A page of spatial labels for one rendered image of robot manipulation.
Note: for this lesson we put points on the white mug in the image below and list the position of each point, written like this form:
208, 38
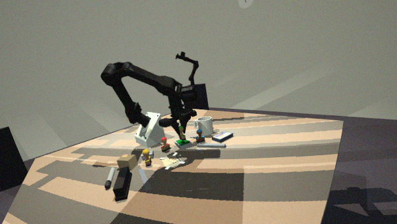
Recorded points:
205, 125

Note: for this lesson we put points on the yellow rubber stamp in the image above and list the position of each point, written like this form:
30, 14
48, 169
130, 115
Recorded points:
148, 159

